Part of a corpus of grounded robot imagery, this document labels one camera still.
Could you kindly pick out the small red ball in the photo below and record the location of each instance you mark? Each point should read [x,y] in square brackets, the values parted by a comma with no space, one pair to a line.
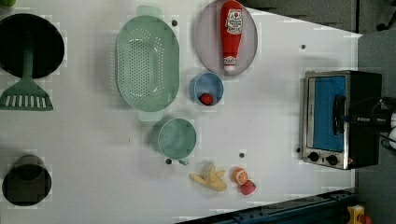
[206,99]

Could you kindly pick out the blue cup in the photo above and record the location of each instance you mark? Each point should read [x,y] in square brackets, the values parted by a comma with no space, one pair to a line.
[207,83]

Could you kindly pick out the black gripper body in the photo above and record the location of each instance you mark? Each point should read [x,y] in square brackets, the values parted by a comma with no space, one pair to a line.
[374,113]

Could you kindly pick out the green slotted spatula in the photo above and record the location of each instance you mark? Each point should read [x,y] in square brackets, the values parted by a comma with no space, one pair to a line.
[26,95]

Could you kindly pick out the dark grey cup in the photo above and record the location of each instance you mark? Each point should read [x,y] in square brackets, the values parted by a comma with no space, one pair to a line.
[28,182]

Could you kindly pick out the green mug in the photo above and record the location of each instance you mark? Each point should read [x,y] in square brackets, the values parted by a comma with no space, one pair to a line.
[177,140]

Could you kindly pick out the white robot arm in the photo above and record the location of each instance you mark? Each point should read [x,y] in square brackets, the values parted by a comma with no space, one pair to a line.
[388,138]

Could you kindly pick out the yellow red button box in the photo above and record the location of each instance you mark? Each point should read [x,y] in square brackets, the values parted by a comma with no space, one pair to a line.
[357,215]

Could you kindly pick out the orange slice toy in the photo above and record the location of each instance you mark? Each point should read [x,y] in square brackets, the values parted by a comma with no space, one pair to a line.
[240,176]

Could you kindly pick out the black round pan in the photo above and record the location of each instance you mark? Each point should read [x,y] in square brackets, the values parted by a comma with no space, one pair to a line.
[47,42]

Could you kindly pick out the grey plate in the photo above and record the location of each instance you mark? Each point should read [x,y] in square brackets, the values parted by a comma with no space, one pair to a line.
[208,41]

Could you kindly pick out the green object at corner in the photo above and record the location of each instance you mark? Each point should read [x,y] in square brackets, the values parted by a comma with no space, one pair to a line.
[7,3]

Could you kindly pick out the green oval colander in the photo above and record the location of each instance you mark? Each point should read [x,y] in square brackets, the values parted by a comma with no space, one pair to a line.
[147,61]

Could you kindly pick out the blue metal frame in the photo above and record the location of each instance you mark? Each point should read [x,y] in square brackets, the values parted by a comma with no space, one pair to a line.
[326,208]

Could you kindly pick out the peeled toy banana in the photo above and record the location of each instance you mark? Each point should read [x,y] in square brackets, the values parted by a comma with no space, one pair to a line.
[210,177]

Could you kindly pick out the red ketchup bottle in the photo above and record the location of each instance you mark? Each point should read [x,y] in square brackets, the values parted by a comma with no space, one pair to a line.
[231,27]

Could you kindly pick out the silver toaster oven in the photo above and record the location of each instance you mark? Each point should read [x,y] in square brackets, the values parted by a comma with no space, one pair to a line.
[338,114]

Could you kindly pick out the red strawberry toy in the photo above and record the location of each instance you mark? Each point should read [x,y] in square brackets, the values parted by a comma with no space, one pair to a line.
[248,188]

